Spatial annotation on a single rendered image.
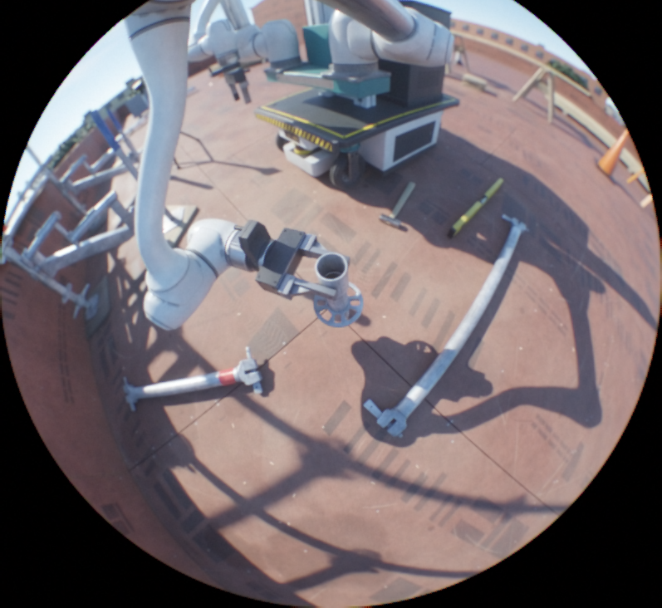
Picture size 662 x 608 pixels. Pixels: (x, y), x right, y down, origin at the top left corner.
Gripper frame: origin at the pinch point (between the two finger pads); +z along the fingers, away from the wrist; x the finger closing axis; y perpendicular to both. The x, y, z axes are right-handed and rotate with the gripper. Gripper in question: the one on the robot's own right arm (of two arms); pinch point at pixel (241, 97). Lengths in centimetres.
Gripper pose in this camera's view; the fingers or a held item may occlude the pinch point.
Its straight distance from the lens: 109.4
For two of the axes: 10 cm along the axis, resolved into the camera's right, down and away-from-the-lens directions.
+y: 7.6, -6.0, 2.3
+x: -6.4, -6.6, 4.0
